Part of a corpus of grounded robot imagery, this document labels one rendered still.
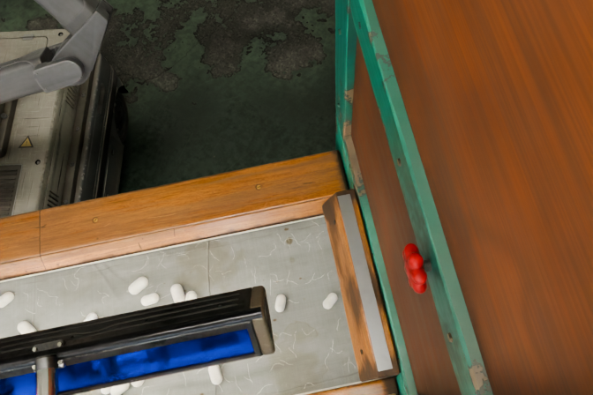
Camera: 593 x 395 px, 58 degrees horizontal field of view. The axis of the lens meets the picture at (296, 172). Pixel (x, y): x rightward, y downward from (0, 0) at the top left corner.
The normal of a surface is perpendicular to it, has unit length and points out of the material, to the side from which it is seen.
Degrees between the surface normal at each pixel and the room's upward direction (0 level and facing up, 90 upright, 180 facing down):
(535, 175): 90
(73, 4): 45
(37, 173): 0
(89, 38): 56
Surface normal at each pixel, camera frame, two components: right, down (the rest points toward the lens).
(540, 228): -0.98, 0.19
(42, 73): 0.17, 0.53
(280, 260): -0.07, -0.37
